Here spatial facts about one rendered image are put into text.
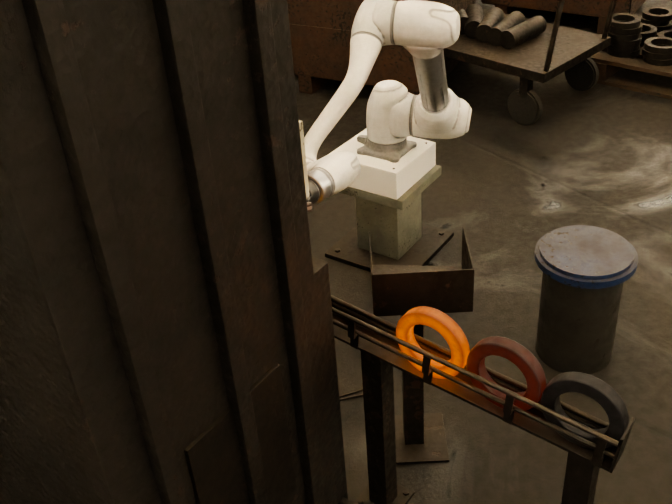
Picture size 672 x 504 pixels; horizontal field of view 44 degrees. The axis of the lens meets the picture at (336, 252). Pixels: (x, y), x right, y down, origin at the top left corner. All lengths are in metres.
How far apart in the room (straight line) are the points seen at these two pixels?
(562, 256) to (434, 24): 0.83
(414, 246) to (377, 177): 0.45
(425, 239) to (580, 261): 0.98
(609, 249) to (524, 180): 1.29
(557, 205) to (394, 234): 0.86
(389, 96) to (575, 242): 0.88
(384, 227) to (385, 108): 0.51
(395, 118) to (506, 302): 0.81
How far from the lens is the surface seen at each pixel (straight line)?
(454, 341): 1.88
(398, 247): 3.35
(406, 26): 2.58
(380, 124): 3.14
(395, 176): 3.09
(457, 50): 4.61
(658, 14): 5.62
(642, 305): 3.27
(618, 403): 1.81
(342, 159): 2.33
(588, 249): 2.76
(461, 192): 3.88
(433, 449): 2.63
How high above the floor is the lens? 1.95
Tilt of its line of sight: 34 degrees down
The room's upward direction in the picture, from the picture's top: 4 degrees counter-clockwise
